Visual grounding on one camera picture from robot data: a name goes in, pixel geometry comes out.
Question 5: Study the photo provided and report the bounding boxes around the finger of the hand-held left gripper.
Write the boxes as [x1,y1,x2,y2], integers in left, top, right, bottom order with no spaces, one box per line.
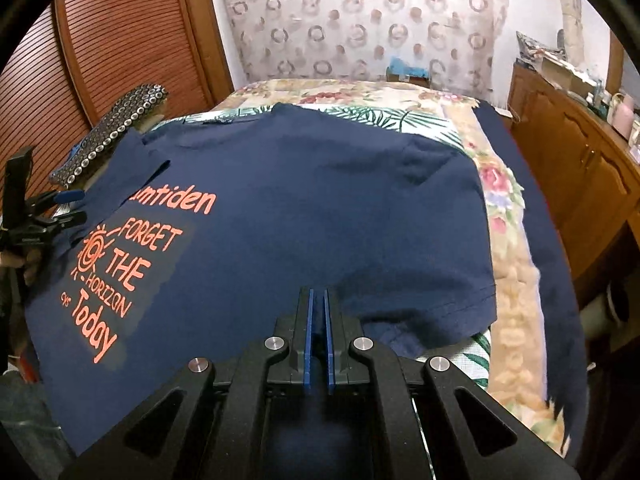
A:
[20,211,89,248]
[27,189,85,212]

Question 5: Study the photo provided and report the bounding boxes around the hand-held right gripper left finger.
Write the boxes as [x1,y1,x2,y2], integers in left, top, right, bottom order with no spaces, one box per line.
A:
[57,287,315,480]

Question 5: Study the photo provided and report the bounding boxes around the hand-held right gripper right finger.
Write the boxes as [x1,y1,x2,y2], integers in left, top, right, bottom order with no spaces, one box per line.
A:
[324,287,583,480]

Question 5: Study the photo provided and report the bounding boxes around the navy t-shirt with orange print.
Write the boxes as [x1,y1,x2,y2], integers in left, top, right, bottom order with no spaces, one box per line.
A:
[22,102,498,480]

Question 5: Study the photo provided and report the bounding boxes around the person's left hand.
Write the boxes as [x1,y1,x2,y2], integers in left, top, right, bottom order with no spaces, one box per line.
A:
[0,249,43,291]

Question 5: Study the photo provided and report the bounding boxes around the black studded pillow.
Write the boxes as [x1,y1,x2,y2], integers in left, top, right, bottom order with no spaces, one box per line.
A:
[49,85,170,187]

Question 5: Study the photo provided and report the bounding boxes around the wooden louvered wardrobe door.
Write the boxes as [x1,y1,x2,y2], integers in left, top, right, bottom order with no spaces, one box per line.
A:
[0,0,234,201]

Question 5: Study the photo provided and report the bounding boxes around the floral bedspread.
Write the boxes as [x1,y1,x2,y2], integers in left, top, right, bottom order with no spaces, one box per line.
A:
[150,79,571,461]

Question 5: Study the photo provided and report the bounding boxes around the dark grey cloth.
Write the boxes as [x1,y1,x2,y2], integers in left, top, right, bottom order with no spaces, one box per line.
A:
[0,367,78,480]

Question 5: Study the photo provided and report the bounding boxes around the white pot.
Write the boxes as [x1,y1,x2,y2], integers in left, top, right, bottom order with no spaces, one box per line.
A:
[579,280,632,347]

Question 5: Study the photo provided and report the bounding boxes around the blue cloth bundle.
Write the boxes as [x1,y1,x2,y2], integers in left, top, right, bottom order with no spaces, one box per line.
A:
[387,57,432,87]

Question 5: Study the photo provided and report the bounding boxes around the wooden cabinet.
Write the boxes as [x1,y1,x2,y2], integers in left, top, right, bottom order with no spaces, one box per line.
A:
[507,62,640,283]

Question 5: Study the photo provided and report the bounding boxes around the circle-patterned curtain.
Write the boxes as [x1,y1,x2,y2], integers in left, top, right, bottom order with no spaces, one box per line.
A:
[219,0,511,107]

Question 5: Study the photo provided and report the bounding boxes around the cardboard box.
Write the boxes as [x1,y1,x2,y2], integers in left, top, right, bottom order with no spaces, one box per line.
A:
[541,54,592,97]

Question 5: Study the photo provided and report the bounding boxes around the patterned bag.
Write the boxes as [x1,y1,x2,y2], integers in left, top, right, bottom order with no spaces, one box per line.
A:
[515,31,567,68]

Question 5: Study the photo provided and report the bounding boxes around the pink kettle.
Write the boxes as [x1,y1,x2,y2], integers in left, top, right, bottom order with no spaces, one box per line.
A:
[611,92,637,139]

